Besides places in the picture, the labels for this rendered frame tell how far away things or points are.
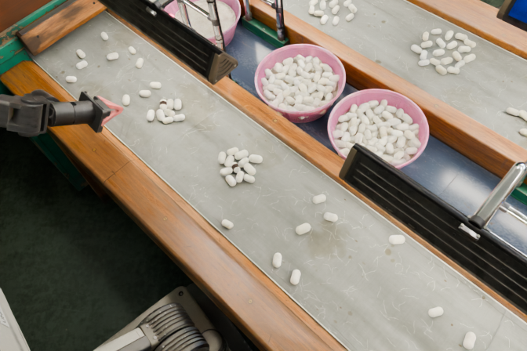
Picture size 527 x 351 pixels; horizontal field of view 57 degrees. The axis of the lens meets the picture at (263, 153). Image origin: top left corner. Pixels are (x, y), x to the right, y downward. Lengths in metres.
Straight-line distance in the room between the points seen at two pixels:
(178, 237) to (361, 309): 0.46
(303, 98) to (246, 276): 0.56
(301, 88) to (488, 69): 0.55
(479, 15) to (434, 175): 0.56
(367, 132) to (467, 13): 0.55
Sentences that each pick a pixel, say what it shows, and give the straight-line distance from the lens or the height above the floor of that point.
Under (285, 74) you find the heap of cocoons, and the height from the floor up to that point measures 0.72.
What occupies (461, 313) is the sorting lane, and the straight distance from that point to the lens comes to 1.19.
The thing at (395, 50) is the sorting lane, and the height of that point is 0.74.
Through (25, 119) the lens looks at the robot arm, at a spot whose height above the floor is 1.03.
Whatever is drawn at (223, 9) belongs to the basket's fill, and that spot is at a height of 0.73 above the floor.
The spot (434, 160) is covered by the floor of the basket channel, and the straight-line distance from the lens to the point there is 1.42.
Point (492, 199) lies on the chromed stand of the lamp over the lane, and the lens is 0.86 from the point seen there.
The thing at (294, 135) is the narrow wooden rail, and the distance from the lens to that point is 1.31.
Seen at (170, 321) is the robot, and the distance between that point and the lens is 1.13.
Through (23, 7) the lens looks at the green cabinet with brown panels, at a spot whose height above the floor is 0.90.
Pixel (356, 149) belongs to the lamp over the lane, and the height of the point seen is 1.11.
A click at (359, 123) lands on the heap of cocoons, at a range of 1.39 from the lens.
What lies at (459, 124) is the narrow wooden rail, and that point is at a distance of 1.39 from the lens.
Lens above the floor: 1.84
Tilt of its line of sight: 57 degrees down
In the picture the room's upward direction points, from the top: 9 degrees counter-clockwise
